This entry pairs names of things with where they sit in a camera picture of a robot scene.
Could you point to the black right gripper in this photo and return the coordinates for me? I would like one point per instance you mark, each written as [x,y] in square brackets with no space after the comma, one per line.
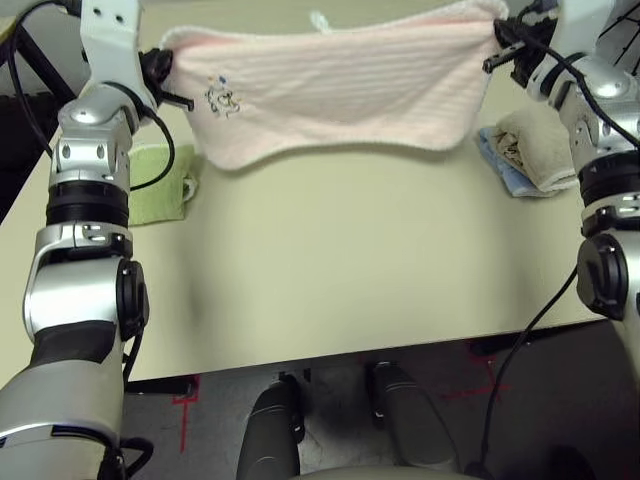
[535,40]

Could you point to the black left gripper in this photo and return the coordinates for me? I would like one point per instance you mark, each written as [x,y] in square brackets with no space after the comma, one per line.
[155,67]

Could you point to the pink terry towel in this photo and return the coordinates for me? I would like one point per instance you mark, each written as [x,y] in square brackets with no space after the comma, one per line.
[325,90]

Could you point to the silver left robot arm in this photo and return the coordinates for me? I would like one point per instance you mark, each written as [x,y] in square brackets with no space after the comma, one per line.
[75,300]

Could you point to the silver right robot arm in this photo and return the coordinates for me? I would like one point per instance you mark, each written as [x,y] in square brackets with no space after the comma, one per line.
[600,150]

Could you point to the beige terry towel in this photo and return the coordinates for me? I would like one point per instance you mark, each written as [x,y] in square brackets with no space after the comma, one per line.
[540,145]

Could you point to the green terry towel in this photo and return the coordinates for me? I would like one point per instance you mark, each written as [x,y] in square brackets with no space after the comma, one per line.
[155,190]

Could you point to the light blue terry towel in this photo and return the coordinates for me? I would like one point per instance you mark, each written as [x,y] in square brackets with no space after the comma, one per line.
[515,182]

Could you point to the black tripod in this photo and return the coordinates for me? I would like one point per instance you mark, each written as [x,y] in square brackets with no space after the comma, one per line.
[625,45]

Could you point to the black left robot leg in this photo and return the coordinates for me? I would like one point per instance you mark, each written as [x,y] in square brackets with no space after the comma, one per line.
[270,435]

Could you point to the black robot leg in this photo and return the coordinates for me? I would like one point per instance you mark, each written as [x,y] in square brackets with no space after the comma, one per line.
[270,435]
[410,425]

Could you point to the black right robot leg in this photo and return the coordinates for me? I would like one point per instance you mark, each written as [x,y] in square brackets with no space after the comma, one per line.
[410,425]

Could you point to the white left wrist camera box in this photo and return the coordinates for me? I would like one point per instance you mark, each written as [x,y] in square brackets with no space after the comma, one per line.
[110,45]

